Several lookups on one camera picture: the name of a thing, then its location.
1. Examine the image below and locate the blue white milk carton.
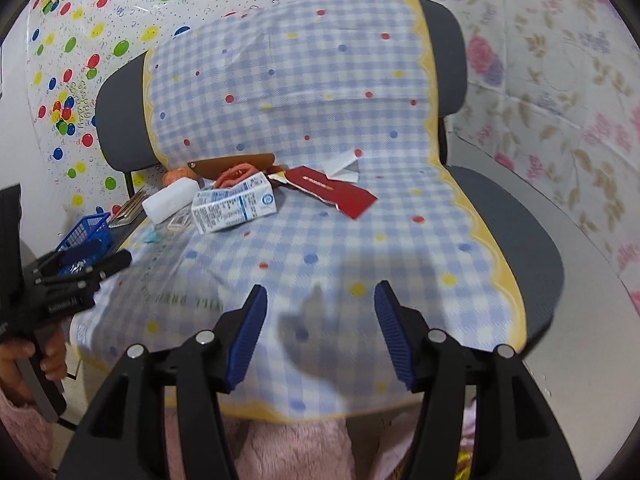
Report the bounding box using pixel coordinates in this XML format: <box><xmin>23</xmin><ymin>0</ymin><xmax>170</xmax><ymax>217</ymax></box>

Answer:
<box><xmin>191</xmin><ymin>172</ymin><xmax>278</xmax><ymax>234</ymax></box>

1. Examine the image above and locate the red paper fries box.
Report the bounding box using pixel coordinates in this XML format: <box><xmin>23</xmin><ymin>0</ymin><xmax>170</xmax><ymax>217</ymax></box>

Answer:
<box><xmin>269</xmin><ymin>166</ymin><xmax>378</xmax><ymax>220</ymax></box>

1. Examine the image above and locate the small clear wrapper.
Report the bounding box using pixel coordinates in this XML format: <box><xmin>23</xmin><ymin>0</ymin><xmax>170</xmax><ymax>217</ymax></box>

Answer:
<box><xmin>167</xmin><ymin>211</ymin><xmax>191</xmax><ymax>232</ymax></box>

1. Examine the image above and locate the teal paper scrap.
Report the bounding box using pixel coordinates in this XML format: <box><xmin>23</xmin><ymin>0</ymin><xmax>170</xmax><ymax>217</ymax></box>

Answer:
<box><xmin>143</xmin><ymin>231</ymin><xmax>160</xmax><ymax>244</ymax></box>

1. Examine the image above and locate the orange knitted glove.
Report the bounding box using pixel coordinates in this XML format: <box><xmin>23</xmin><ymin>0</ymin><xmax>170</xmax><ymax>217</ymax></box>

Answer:
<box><xmin>214</xmin><ymin>162</ymin><xmax>258</xmax><ymax>188</ymax></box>

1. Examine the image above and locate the white paper scrap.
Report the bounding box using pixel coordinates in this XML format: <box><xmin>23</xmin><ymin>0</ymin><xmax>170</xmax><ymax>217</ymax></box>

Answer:
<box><xmin>322</xmin><ymin>148</ymin><xmax>360</xmax><ymax>183</ymax></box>

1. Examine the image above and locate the brown handled knife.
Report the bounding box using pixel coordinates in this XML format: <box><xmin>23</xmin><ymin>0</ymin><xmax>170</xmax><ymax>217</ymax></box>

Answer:
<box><xmin>186</xmin><ymin>153</ymin><xmax>276</xmax><ymax>180</ymax></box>

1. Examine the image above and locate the pink trash bag bin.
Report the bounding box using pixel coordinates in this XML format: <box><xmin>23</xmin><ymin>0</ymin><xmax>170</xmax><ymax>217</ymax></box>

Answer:
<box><xmin>387</xmin><ymin>401</ymin><xmax>476</xmax><ymax>480</ymax></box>

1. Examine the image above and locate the person's left hand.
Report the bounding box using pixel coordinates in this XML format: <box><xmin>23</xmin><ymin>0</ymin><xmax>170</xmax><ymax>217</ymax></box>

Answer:
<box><xmin>0</xmin><ymin>326</ymin><xmax>68</xmax><ymax>401</ymax></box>

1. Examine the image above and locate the blue plastic basket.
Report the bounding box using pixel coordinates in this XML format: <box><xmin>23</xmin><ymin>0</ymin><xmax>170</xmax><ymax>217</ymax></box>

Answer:
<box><xmin>56</xmin><ymin>212</ymin><xmax>113</xmax><ymax>274</ymax></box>

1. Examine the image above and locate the pink fluffy rug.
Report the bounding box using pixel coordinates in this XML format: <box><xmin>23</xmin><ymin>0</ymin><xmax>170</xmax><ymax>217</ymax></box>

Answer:
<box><xmin>164</xmin><ymin>408</ymin><xmax>402</xmax><ymax>480</ymax></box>

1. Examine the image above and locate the dark grey office chair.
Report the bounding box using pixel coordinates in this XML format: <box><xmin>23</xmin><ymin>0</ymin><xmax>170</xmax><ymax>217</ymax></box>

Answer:
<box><xmin>96</xmin><ymin>0</ymin><xmax>564</xmax><ymax>356</ymax></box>

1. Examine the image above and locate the red orange apple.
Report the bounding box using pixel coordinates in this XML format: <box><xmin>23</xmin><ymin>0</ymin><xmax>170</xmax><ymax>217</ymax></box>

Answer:
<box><xmin>162</xmin><ymin>167</ymin><xmax>201</xmax><ymax>188</ymax></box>

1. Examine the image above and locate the blue checkered cloth cover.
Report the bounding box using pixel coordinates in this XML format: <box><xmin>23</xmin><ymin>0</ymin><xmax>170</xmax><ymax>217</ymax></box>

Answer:
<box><xmin>70</xmin><ymin>0</ymin><xmax>527</xmax><ymax>422</ymax></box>

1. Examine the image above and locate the polka dot birthday backdrop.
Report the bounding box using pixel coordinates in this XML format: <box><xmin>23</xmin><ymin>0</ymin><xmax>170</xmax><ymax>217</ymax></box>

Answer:
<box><xmin>26</xmin><ymin>0</ymin><xmax>290</xmax><ymax>217</ymax></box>

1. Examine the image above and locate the floral pink backdrop sheet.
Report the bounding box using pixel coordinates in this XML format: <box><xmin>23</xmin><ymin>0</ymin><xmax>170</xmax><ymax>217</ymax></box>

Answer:
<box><xmin>439</xmin><ymin>0</ymin><xmax>639</xmax><ymax>298</ymax></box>

